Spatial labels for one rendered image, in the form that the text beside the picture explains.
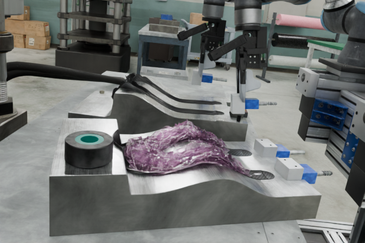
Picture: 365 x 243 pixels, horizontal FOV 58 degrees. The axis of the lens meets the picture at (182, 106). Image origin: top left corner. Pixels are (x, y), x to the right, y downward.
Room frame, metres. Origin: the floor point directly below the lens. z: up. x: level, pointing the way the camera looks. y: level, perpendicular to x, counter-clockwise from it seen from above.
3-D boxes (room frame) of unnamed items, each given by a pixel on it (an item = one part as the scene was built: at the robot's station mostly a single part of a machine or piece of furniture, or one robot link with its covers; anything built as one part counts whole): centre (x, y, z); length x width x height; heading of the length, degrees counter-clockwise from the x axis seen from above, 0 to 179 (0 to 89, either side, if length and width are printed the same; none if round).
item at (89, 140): (0.52, 0.15, 0.93); 0.08 x 0.08 x 0.04
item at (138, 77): (0.99, 0.05, 0.92); 0.35 x 0.16 x 0.09; 89
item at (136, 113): (1.00, 0.06, 0.87); 0.50 x 0.26 x 0.14; 89
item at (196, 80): (1.23, -0.09, 0.93); 0.13 x 0.05 x 0.05; 90
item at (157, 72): (4.23, 0.28, 0.28); 0.61 x 0.41 x 0.15; 94
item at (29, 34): (6.91, 3.36, 0.42); 0.86 x 0.33 x 0.83; 94
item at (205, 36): (1.23, -0.08, 1.09); 0.09 x 0.08 x 0.12; 89
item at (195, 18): (6.99, -0.16, 0.94); 0.41 x 0.33 x 0.29; 101
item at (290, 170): (0.67, -0.29, 0.86); 0.13 x 0.05 x 0.05; 106
